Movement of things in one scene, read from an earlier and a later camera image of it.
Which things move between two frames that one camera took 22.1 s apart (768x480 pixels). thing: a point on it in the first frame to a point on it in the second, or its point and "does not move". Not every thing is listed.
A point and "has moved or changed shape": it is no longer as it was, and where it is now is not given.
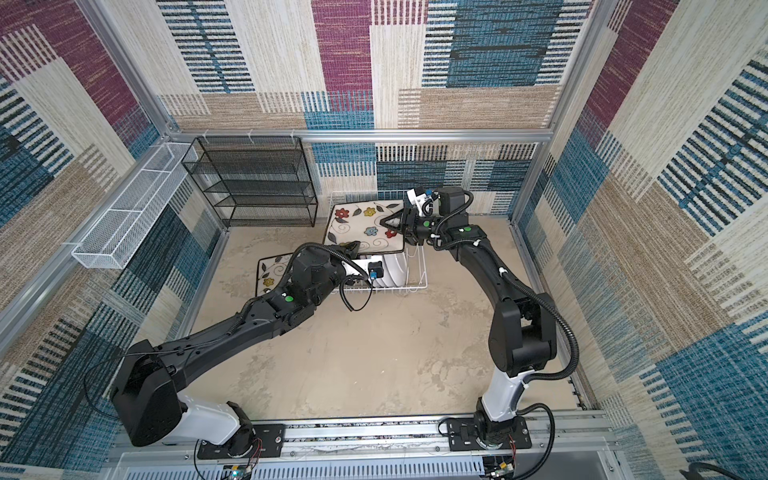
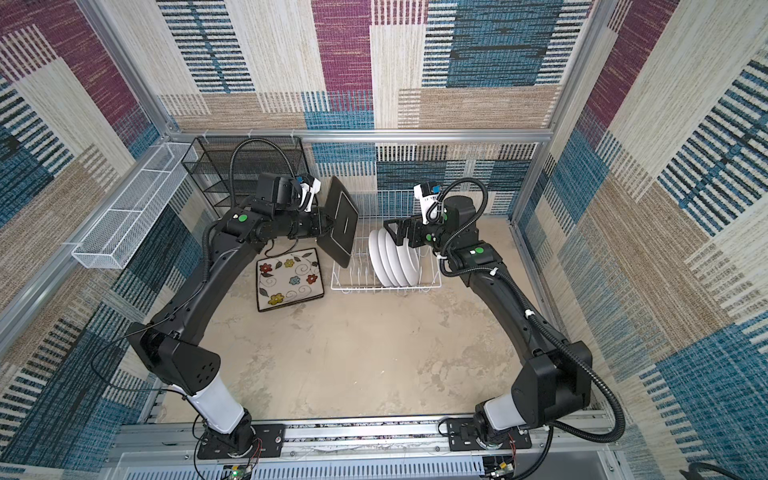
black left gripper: x=347 y=262 to x=316 y=224
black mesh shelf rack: x=255 y=180 does not move
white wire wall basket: x=118 y=233 does not move
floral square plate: x=361 y=222 has moved or changed shape
